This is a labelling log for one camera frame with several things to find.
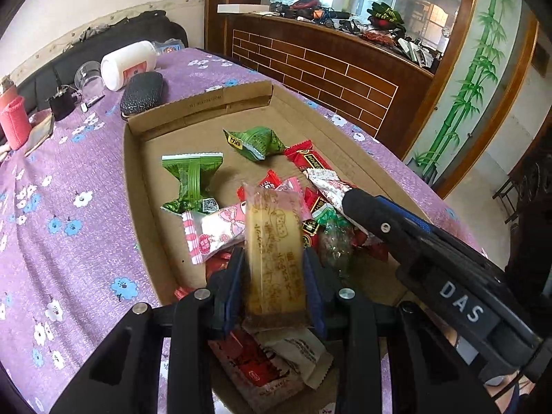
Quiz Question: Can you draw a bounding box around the white red snack packet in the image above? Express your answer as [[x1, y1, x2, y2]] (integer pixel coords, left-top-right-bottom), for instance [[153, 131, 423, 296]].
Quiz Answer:
[[208, 327, 303, 414]]

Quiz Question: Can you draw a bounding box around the black textured glasses case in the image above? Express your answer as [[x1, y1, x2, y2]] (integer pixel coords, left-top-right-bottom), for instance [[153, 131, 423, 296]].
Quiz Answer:
[[119, 72, 165, 117]]

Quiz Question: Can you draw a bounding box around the wooden framed glass panel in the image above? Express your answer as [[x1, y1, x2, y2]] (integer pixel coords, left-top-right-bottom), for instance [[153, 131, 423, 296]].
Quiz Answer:
[[205, 0, 540, 199]]

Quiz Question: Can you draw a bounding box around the yellow cake packet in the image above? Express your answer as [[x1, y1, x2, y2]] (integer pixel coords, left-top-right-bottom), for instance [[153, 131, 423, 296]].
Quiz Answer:
[[239, 181, 313, 333]]

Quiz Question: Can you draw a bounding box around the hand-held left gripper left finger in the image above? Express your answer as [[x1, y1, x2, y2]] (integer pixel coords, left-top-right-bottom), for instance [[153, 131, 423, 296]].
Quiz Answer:
[[49, 245, 246, 414]]

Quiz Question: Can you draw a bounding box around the pink white snack packet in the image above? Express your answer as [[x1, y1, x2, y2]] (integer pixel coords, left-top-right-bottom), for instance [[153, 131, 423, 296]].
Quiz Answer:
[[181, 202, 251, 265]]

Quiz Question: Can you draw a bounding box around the white plastic jar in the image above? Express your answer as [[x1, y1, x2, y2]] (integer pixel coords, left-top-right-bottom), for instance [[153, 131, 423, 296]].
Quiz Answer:
[[100, 40, 158, 92]]

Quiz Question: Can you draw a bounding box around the white red-dotted packet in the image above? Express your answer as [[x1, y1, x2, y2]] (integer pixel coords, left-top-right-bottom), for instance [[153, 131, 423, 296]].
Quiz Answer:
[[306, 168, 367, 234]]

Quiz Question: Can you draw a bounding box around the clutter of assorted tools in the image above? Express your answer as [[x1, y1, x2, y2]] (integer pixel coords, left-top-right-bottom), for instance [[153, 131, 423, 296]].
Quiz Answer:
[[269, 0, 445, 70]]

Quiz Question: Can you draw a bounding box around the red bar packet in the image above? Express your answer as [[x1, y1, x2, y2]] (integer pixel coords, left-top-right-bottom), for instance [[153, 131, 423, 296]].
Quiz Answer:
[[284, 139, 335, 174]]

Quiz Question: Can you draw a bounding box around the black bag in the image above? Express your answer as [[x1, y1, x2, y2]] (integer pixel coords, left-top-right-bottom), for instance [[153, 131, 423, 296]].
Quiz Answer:
[[69, 10, 188, 52]]

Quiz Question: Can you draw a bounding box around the small black cup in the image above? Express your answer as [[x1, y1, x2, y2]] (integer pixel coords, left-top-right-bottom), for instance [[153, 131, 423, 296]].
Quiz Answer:
[[47, 67, 82, 121]]

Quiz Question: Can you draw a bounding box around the white flat box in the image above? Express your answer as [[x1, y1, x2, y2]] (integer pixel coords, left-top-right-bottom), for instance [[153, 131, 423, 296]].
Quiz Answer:
[[217, 3, 272, 14]]

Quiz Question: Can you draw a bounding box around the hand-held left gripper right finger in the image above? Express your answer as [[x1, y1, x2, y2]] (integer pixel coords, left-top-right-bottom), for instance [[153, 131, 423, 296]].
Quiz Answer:
[[302, 248, 501, 414]]

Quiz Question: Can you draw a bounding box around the black sofa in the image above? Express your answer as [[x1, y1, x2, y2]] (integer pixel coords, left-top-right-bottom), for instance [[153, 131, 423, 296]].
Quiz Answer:
[[17, 11, 189, 108]]

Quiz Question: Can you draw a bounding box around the cardboard box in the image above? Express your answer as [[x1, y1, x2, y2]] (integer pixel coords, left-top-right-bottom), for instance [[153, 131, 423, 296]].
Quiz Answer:
[[122, 81, 436, 414]]

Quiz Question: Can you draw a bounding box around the clear glass jar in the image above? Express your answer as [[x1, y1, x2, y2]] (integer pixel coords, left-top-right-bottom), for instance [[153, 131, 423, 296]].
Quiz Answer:
[[74, 61, 106, 100]]

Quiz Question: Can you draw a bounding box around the dark carved wooden chair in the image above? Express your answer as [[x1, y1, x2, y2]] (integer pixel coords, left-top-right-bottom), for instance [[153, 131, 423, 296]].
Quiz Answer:
[[492, 151, 552, 225]]

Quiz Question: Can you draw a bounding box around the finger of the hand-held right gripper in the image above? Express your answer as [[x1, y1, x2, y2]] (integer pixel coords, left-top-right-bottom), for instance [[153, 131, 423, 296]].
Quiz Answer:
[[373, 195, 489, 265], [341, 187, 504, 286]]

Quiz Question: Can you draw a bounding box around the small clear printed bag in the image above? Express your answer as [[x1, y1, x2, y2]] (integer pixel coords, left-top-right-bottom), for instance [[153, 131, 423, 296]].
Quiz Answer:
[[152, 39, 183, 58]]

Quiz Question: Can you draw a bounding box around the green pyramid packet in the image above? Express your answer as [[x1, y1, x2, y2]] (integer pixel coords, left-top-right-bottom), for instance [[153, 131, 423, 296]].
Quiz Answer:
[[223, 126, 287, 162]]

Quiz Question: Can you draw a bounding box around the pile of mixed snacks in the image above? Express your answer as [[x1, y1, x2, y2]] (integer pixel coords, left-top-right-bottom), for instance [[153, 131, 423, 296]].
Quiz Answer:
[[175, 168, 389, 303]]

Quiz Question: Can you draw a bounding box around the pink knit-sleeved bottle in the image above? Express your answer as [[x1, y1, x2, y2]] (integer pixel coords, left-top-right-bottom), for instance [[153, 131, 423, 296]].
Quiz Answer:
[[0, 77, 32, 151]]

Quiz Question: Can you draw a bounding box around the wooden cabinet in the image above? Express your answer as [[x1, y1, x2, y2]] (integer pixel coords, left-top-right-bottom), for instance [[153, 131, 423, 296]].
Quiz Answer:
[[203, 9, 436, 160]]

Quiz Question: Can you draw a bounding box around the green ribbed snack packet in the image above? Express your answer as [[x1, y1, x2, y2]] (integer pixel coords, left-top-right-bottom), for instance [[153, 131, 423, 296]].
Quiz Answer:
[[161, 152, 225, 215]]

